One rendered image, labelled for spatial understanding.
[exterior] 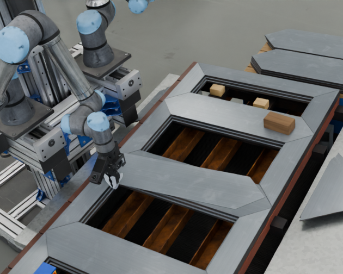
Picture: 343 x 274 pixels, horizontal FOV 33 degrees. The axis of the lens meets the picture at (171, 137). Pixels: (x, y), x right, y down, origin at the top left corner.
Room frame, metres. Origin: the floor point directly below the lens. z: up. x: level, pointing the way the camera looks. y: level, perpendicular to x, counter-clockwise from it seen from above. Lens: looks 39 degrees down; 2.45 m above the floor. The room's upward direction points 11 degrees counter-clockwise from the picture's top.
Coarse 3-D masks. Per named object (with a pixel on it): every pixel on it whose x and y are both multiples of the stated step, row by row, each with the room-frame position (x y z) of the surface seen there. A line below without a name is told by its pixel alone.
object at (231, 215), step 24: (288, 96) 2.10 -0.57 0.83; (336, 96) 2.02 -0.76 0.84; (168, 120) 2.08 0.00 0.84; (192, 120) 2.04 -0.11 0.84; (264, 144) 1.81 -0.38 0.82; (144, 192) 1.66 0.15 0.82; (264, 192) 1.51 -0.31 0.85; (216, 216) 1.46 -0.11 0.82; (240, 216) 1.42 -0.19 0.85; (240, 264) 1.22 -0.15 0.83
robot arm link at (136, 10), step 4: (128, 0) 2.29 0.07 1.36; (132, 0) 2.26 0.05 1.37; (136, 0) 2.26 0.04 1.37; (140, 0) 2.26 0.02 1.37; (144, 0) 2.27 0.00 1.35; (148, 0) 2.30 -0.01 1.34; (128, 4) 2.27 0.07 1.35; (132, 4) 2.26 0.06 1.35; (136, 4) 2.25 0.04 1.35; (140, 4) 2.25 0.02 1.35; (144, 4) 2.25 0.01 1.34; (132, 8) 2.26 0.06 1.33; (136, 8) 2.26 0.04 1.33; (140, 8) 2.25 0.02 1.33; (144, 8) 2.25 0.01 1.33; (132, 12) 2.27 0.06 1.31; (136, 12) 2.26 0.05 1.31; (140, 12) 2.25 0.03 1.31
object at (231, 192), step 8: (232, 176) 1.63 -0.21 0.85; (240, 176) 1.62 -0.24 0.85; (224, 184) 1.60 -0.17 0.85; (232, 184) 1.59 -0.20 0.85; (240, 184) 1.58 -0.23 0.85; (224, 192) 1.55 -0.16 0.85; (232, 192) 1.54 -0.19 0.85; (240, 192) 1.54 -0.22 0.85; (224, 200) 1.51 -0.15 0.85; (232, 200) 1.51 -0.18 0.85; (232, 208) 1.46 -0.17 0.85
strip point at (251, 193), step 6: (252, 180) 1.59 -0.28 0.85; (246, 186) 1.56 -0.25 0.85; (252, 186) 1.56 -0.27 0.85; (246, 192) 1.53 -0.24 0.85; (252, 192) 1.53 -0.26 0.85; (258, 192) 1.52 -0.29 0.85; (240, 198) 1.51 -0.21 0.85; (246, 198) 1.50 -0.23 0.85; (252, 198) 1.49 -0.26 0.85; (258, 198) 1.49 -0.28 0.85; (240, 204) 1.48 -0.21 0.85; (246, 204) 1.47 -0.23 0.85
